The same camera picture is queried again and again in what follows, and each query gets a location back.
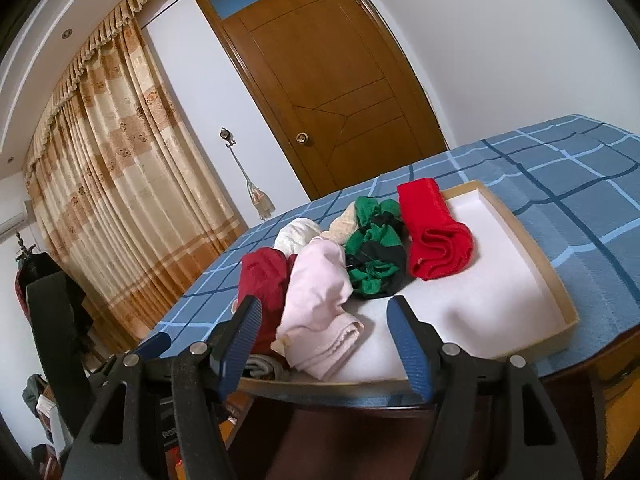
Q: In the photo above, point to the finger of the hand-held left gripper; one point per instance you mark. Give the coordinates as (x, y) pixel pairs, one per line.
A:
(155, 345)

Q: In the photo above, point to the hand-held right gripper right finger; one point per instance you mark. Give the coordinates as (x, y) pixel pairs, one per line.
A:
(407, 350)

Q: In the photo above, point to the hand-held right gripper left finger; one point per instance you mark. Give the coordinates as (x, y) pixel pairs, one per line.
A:
(240, 345)

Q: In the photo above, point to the grey underwear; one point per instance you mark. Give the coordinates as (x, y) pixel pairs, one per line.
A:
(262, 366)

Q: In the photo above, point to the dark red underwear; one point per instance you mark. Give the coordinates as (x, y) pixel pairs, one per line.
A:
(262, 280)

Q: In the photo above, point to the green and navy underwear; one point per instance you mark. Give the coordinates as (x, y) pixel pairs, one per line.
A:
(372, 260)

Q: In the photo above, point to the pale pink underwear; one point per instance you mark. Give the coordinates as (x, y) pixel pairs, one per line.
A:
(320, 285)

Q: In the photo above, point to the shallow cardboard tray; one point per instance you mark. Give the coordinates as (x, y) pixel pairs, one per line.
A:
(500, 280)

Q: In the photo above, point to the white underwear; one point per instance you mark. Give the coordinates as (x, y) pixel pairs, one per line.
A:
(297, 235)

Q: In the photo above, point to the cream underwear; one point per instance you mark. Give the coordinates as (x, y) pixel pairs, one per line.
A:
(342, 227)

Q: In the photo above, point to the coat rack with dark clothes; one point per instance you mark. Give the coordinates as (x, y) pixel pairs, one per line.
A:
(22, 260)

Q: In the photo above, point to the dark wooden dresser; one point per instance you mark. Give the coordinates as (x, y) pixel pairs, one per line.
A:
(350, 440)

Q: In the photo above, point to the white air conditioner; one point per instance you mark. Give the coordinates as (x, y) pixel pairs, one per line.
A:
(12, 220)

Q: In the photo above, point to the curtain tieback tassel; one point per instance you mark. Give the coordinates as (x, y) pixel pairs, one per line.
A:
(257, 195)

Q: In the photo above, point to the beige patterned curtain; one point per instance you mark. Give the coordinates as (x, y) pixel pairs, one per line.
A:
(125, 185)

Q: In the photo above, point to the brass door knob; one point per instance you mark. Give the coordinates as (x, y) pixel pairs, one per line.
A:
(302, 138)

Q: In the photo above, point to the blue plaid tablecloth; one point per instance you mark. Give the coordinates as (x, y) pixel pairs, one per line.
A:
(575, 185)

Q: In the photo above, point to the brown wooden door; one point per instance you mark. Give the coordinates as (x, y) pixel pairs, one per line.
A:
(320, 85)

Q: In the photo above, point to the metal wall hook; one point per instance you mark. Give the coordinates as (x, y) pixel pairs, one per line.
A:
(226, 136)

